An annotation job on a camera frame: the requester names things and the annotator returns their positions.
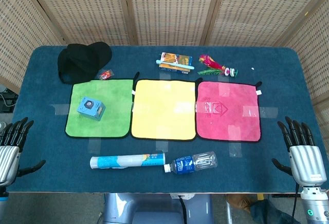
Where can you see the small blue box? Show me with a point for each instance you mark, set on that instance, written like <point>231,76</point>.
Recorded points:
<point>91,108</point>

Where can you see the pink cloth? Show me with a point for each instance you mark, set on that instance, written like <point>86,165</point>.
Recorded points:
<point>228,111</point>

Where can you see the white blue tube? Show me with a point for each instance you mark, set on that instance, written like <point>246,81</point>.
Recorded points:
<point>127,161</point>

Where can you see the clear plastic water bottle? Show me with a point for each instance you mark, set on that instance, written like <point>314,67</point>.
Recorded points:
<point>191,163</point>

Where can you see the light blue toothbrush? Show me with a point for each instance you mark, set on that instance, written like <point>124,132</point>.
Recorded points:
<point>174,64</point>

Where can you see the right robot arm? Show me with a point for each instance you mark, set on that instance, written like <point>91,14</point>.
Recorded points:
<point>314,203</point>

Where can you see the orange printed carton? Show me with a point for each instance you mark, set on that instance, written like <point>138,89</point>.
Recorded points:
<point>177,63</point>

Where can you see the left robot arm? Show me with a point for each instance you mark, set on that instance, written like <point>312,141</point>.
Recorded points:
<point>3,198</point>

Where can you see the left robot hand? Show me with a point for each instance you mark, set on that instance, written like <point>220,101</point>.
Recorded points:
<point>9,154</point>

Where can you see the small red candy wrapper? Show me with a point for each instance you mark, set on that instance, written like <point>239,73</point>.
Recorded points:
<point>106,74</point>

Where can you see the feather shuttlecock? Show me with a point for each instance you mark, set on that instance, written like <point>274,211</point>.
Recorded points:
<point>213,66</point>

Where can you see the woven folding screen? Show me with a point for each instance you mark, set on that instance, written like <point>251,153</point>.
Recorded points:
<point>164,10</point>

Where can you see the black cap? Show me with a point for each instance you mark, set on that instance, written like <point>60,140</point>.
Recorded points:
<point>82,62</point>

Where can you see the green cloth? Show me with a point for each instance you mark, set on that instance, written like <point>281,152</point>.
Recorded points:
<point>99,108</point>

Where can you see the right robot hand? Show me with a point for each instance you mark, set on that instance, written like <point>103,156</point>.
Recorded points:
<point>304,157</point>

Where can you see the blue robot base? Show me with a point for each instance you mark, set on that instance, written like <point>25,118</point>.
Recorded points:
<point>156,208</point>

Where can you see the yellow cloth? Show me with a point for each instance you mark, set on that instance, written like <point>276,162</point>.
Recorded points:
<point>163,109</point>

